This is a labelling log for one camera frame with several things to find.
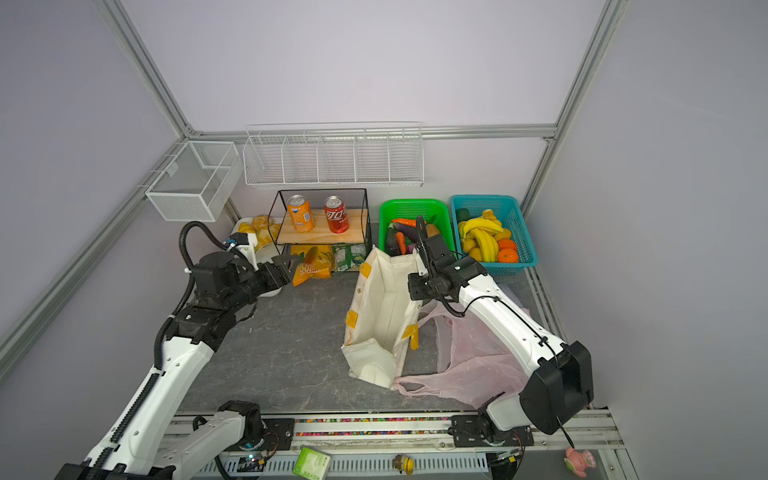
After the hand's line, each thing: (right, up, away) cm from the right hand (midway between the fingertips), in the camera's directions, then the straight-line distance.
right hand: (416, 289), depth 81 cm
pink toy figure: (+36, -38, -12) cm, 54 cm away
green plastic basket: (+9, +26, +35) cm, 44 cm away
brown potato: (+8, +18, +31) cm, 37 cm away
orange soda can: (-34, +22, +8) cm, 41 cm away
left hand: (-31, +7, -8) cm, 33 cm away
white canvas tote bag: (-9, -5, +18) cm, 21 cm away
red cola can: (-24, +22, +8) cm, 33 cm away
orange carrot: (-1, +22, +35) cm, 41 cm away
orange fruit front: (+31, +9, +17) cm, 37 cm away
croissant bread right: (-57, +19, +35) cm, 70 cm away
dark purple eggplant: (0, +18, +33) cm, 38 cm away
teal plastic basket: (+37, +16, +24) cm, 47 cm away
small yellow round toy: (-4, -38, -13) cm, 41 cm away
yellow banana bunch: (+24, +16, +23) cm, 36 cm away
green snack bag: (-22, +9, +22) cm, 32 cm away
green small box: (-25, -39, -12) cm, 48 cm away
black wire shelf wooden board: (-31, +22, +18) cm, 42 cm away
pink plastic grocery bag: (+19, -19, +3) cm, 27 cm away
